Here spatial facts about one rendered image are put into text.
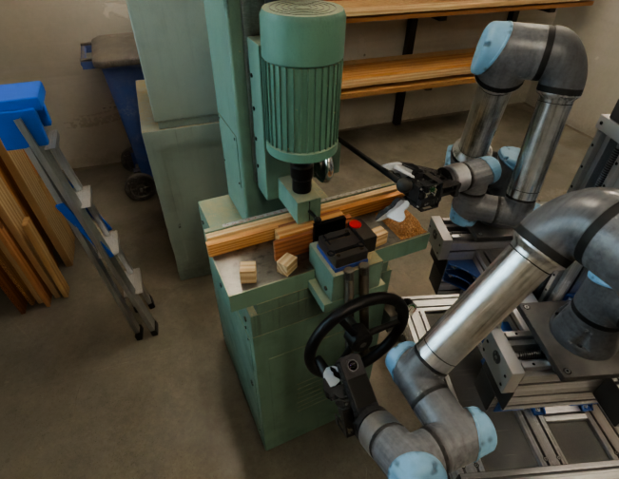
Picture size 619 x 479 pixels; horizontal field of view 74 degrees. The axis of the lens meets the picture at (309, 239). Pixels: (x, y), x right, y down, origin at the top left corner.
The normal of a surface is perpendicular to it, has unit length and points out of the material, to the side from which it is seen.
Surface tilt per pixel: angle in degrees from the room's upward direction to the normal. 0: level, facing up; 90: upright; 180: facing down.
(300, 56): 90
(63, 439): 0
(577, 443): 0
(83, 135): 90
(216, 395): 0
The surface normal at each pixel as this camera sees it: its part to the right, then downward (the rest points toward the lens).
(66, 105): 0.34, 0.61
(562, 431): 0.02, -0.76
